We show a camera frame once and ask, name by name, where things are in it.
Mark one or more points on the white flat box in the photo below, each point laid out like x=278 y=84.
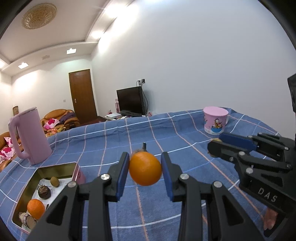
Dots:
x=113 y=115

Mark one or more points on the purple cloth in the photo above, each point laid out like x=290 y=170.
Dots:
x=67 y=117

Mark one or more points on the pink cartoon cup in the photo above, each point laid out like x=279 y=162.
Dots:
x=215 y=120

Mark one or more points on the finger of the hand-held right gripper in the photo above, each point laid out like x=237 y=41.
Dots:
x=224 y=150
x=238 y=140

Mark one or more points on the pink heart pillow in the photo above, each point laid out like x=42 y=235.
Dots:
x=7 y=153
x=8 y=141
x=51 y=123

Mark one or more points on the orange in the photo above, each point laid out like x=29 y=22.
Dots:
x=35 y=208
x=145 y=169

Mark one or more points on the round golden ceiling lamp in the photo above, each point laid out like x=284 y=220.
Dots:
x=39 y=15

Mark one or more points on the blue plaid cloth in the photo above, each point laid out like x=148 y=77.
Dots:
x=161 y=129

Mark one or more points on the purple round fruit with stem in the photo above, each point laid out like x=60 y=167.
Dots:
x=143 y=148

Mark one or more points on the square recessed ceiling light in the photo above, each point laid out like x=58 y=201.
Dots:
x=71 y=51
x=23 y=65

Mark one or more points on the printed paper sheet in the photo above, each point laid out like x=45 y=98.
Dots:
x=57 y=189

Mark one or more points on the brown kiwi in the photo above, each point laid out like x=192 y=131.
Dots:
x=217 y=140
x=55 y=182

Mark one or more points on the person's right hand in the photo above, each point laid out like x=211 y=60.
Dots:
x=270 y=217

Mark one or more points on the brown wooden door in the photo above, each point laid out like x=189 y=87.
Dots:
x=82 y=97

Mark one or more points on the brown wall ornament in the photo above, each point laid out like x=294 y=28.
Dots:
x=15 y=110

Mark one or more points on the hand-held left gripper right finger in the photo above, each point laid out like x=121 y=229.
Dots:
x=167 y=183

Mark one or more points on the wall socket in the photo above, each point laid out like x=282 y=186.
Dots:
x=141 y=81

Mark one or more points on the pink jug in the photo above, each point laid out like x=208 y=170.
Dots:
x=34 y=136

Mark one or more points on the black television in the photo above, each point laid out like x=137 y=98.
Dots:
x=129 y=99

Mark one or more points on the sugarcane piece with grey cut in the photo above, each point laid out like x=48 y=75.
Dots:
x=31 y=224

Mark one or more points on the pink tin box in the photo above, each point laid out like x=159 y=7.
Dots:
x=79 y=179

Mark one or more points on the dark purple round fruit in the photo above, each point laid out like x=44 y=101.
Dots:
x=44 y=192

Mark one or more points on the black keyboard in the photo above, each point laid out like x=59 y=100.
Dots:
x=130 y=113

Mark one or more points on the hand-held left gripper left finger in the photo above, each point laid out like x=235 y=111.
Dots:
x=122 y=178

